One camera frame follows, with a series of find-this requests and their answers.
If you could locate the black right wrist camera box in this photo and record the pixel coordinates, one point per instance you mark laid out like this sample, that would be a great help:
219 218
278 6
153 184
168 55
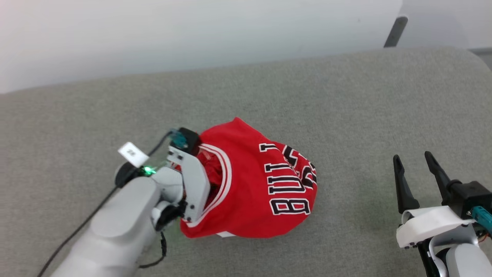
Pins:
472 194

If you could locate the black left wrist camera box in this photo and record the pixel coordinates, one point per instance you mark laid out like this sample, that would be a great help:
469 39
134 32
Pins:
190 140

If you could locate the dark grey slanted pole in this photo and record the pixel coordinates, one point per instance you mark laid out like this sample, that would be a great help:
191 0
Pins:
396 32

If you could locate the red Bulls basketball jersey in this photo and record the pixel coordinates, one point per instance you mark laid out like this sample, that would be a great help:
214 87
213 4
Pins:
253 184

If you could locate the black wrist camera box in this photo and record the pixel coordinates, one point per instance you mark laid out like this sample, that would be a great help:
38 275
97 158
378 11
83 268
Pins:
472 194
190 140

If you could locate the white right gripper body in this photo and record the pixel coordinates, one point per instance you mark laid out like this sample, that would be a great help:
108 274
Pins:
430 225

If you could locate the grey fabric sofa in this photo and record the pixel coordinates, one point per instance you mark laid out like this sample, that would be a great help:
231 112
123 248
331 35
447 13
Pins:
307 96

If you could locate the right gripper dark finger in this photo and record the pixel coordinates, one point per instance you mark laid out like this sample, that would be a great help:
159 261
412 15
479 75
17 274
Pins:
403 192
440 175

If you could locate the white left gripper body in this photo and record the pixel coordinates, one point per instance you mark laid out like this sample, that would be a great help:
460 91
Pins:
194 184

